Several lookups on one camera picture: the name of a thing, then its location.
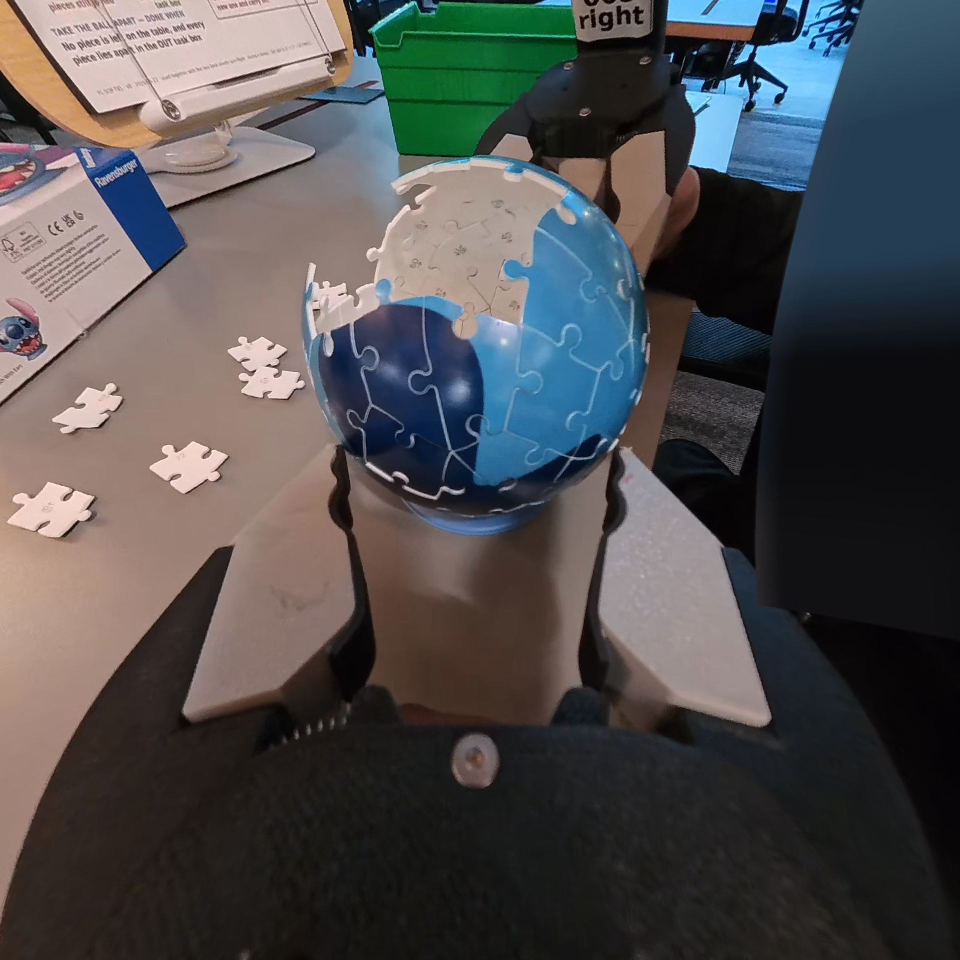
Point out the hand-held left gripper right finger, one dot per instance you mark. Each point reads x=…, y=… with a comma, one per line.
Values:
x=667, y=600

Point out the black office chair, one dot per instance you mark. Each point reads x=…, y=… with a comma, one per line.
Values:
x=765, y=75
x=829, y=26

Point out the blue puzzle ball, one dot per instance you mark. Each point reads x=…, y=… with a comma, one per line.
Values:
x=570, y=337

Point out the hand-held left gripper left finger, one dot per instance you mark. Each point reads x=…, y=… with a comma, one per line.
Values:
x=285, y=600

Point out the dark blue flat pad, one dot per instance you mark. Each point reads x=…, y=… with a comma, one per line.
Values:
x=341, y=94

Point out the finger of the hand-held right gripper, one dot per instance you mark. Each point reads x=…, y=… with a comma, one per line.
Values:
x=517, y=148
x=645, y=187

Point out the background desk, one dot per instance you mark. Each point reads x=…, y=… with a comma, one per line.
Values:
x=705, y=30

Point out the person's dark clothing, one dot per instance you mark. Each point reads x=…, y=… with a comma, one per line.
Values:
x=900, y=712

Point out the cartoon puzzle box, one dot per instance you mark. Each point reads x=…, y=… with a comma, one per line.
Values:
x=75, y=255

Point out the green plastic bin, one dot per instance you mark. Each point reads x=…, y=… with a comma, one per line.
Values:
x=450, y=97

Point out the white puzzle piece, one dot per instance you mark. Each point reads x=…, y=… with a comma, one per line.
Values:
x=51, y=510
x=187, y=466
x=257, y=352
x=270, y=384
x=88, y=409

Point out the instruction sheet on stand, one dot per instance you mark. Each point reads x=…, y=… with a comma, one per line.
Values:
x=82, y=120

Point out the printed instruction sheet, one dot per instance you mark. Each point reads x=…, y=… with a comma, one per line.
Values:
x=187, y=45

